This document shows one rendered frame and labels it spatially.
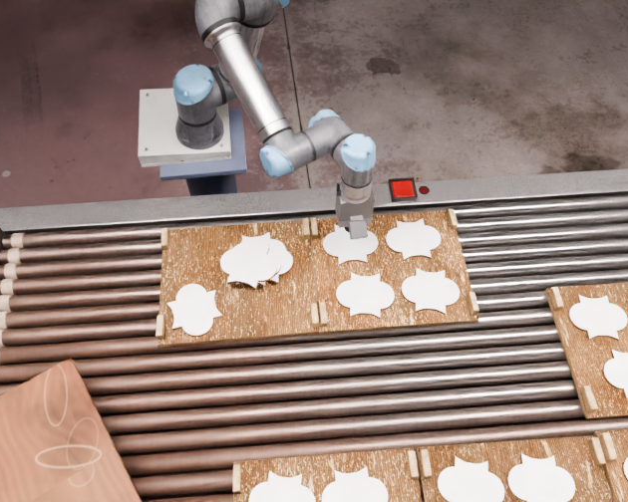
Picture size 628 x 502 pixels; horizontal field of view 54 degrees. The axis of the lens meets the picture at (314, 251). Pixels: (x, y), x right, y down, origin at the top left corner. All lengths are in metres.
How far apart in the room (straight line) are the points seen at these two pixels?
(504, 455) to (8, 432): 1.09
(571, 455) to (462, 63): 2.58
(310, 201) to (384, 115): 1.60
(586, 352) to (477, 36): 2.57
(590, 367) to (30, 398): 1.31
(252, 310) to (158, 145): 0.66
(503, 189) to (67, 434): 1.34
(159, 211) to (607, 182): 1.33
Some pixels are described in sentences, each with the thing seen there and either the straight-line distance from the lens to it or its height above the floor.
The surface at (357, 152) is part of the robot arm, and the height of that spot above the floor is 1.34.
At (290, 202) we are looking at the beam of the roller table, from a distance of 1.80.
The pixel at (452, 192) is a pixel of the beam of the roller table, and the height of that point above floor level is 0.92.
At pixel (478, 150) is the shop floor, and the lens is 3.26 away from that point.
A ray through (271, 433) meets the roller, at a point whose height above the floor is 0.92.
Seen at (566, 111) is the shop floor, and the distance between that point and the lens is 3.60.
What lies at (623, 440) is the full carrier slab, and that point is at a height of 0.94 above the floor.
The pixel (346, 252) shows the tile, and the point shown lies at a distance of 1.67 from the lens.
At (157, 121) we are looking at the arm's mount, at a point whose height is 0.92.
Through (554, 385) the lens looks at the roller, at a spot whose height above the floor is 0.92.
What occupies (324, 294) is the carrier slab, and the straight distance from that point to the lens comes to 1.61.
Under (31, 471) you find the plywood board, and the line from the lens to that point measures 1.47.
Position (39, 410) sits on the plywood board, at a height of 1.04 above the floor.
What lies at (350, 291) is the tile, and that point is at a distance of 1.61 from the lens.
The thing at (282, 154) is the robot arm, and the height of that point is 1.33.
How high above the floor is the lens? 2.36
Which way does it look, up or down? 58 degrees down
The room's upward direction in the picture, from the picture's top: straight up
